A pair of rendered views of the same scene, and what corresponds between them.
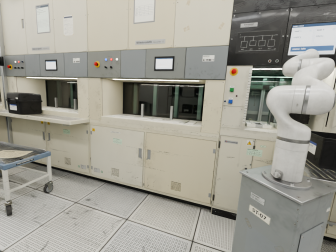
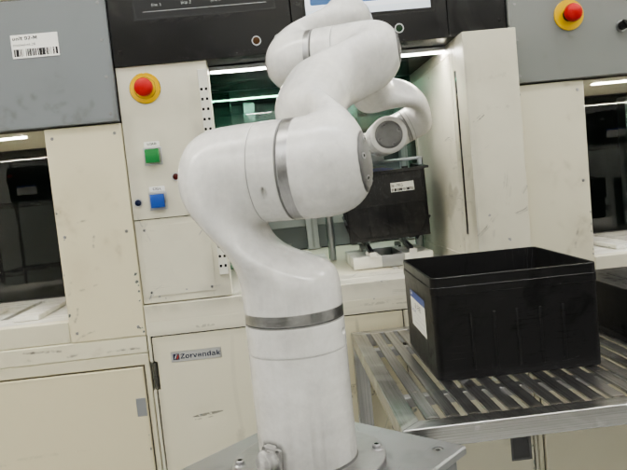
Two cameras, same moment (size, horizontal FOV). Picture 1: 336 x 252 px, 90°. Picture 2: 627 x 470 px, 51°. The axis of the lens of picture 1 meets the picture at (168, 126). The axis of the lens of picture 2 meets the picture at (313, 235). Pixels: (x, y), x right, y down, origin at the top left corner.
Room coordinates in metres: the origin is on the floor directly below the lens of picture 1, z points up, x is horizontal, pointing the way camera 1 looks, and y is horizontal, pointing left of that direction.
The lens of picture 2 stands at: (0.00, -0.29, 1.11)
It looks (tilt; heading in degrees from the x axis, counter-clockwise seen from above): 5 degrees down; 338
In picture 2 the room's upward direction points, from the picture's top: 6 degrees counter-clockwise
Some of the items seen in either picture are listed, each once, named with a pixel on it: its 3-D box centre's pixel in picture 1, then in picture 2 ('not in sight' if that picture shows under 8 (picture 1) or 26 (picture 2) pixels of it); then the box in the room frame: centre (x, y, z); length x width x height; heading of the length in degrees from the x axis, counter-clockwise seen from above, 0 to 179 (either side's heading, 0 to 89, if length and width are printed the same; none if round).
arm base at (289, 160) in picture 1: (288, 159); (302, 392); (0.74, -0.56, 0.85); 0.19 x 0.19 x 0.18
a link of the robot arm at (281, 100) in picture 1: (287, 112); (259, 222); (0.76, -0.53, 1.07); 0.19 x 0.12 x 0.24; 51
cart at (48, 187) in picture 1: (3, 170); not in sight; (1.68, 1.72, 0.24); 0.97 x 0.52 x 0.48; 73
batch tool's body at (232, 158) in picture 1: (267, 115); (319, 227); (1.75, -1.03, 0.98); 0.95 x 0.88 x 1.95; 161
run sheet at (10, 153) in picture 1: (9, 153); not in sight; (1.59, 1.56, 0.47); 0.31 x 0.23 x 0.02; 92
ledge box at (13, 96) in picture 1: (24, 103); not in sight; (2.16, 1.85, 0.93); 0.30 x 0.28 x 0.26; 68
